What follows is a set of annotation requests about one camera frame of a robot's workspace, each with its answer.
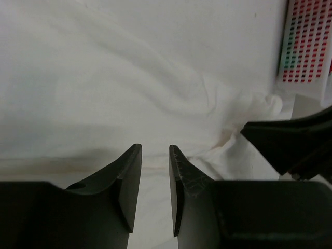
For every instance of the white plastic basket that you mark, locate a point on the white plastic basket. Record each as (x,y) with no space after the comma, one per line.
(319,90)

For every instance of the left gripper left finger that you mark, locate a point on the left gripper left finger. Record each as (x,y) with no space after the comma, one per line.
(120,180)

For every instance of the white t-shirt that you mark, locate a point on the white t-shirt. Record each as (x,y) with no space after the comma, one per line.
(81,81)

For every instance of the red t-shirt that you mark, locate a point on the red t-shirt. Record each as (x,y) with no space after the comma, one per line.
(313,29)

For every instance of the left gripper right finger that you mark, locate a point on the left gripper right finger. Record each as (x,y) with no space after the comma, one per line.
(185,180)

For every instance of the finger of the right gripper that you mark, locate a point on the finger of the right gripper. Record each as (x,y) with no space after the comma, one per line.
(300,147)

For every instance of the green t-shirt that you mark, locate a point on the green t-shirt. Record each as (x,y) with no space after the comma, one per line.
(289,51)

